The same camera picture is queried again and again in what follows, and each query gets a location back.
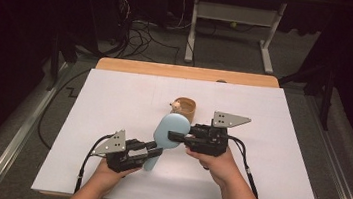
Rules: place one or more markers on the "dark computer tower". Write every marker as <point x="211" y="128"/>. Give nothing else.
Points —
<point x="122" y="13"/>

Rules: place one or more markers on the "light blue hairbrush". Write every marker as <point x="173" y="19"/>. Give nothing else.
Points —
<point x="171" y="125"/>

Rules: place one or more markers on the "small yellow-green ball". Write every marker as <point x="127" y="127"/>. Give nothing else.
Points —
<point x="233" y="24"/>

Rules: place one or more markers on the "wooden table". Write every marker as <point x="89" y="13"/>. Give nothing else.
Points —
<point x="184" y="72"/>

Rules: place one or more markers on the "black stand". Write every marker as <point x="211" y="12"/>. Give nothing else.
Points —
<point x="55" y="62"/>
<point x="326" y="96"/>

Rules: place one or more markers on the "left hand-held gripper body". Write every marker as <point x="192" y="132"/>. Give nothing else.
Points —
<point x="124" y="159"/>

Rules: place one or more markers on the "person's left hand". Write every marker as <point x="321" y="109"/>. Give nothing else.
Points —
<point x="103" y="178"/>

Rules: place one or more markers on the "wooden cup with animal figure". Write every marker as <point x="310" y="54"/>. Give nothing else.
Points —
<point x="187" y="109"/>

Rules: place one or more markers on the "person's right hand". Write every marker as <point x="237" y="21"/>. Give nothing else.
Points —
<point x="220" y="168"/>

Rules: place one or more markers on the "white board sheet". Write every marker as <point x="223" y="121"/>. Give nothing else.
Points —
<point x="113" y="105"/>

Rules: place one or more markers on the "white metal desk frame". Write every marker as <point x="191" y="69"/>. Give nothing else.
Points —
<point x="238" y="14"/>

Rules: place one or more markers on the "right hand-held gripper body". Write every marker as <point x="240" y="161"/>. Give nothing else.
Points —
<point x="210" y="142"/>

